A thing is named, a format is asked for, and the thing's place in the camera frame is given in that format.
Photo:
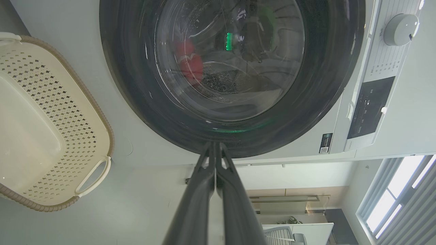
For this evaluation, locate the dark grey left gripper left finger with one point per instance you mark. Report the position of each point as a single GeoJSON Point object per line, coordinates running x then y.
{"type": "Point", "coordinates": [194, 211]}

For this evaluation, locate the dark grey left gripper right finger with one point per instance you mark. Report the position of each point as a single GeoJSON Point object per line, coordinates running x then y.
{"type": "Point", "coordinates": [238, 217]}

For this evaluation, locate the round dark washing machine door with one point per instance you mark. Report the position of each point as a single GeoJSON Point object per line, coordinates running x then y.
{"type": "Point", "coordinates": [136, 85]}

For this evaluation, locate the red garment with white stripes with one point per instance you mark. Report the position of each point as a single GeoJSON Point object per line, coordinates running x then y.
{"type": "Point", "coordinates": [190, 66]}

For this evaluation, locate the cream perforated laundry basket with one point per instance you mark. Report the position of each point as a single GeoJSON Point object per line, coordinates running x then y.
{"type": "Point", "coordinates": [41, 136]}

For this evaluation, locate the white washing machine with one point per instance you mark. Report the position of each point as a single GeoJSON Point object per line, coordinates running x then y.
{"type": "Point", "coordinates": [374, 71]}

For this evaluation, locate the grey control dial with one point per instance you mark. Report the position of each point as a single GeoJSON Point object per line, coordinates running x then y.
{"type": "Point", "coordinates": [400, 30]}

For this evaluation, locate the grey chair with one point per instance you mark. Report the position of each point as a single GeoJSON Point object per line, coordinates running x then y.
{"type": "Point", "coordinates": [279, 236]}

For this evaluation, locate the window with grey frame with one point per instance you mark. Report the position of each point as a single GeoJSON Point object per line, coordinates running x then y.
{"type": "Point", "coordinates": [391, 200]}

